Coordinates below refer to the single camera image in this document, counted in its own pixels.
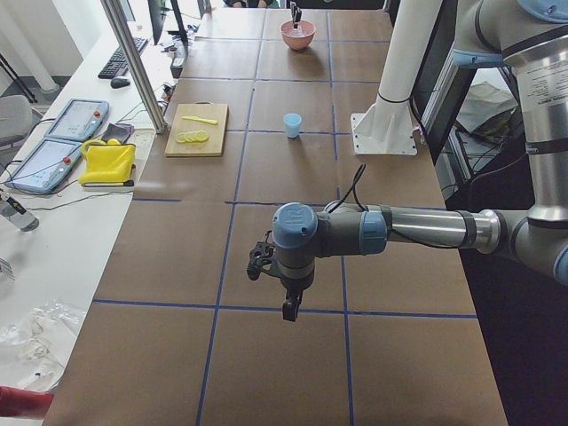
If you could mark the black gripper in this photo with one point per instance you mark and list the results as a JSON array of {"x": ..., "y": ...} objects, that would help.
[{"x": 295, "y": 283}]

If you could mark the light blue plastic cup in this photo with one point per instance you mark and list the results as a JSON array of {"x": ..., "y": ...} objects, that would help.
[{"x": 292, "y": 123}]

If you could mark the pink bowl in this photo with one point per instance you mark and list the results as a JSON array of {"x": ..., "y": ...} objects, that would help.
[{"x": 299, "y": 37}]

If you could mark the yellow plastic knife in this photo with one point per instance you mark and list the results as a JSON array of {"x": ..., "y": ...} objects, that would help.
[{"x": 200, "y": 119}]

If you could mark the bamboo cutting board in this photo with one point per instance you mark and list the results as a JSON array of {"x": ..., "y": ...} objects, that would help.
[{"x": 213, "y": 146}]

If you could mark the lemon slice top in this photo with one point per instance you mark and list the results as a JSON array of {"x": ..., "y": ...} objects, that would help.
[{"x": 205, "y": 135}]

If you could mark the black keyboard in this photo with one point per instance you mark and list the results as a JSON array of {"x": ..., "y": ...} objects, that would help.
[{"x": 117, "y": 65}]

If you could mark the black computer mouse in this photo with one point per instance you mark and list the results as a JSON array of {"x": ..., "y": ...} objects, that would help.
[{"x": 119, "y": 82}]

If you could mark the purple grey pouch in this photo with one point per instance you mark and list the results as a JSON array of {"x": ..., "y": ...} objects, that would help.
[{"x": 118, "y": 131}]

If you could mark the yellow bag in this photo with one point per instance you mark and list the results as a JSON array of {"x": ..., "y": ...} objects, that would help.
[{"x": 108, "y": 163}]

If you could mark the upper teach pendant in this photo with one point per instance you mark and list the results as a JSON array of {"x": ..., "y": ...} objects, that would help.
[{"x": 79, "y": 119}]

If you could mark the teach pendant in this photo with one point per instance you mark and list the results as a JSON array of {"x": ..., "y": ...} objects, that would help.
[
  {"x": 46, "y": 166},
  {"x": 79, "y": 119}
]

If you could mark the crumpled clear plastic bag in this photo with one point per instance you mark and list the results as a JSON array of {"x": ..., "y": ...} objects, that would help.
[{"x": 36, "y": 349}]

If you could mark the lower teach pendant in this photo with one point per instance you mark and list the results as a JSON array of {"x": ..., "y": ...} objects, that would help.
[{"x": 46, "y": 166}]

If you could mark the clear water bottle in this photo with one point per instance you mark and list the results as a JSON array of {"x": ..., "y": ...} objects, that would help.
[{"x": 15, "y": 213}]

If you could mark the red object at corner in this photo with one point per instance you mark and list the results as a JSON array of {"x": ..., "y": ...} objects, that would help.
[{"x": 27, "y": 404}]

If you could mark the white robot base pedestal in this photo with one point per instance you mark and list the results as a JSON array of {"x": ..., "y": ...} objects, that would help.
[{"x": 387, "y": 127}]

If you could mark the aluminium frame post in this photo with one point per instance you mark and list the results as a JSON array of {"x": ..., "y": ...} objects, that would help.
[{"x": 119, "y": 25}]

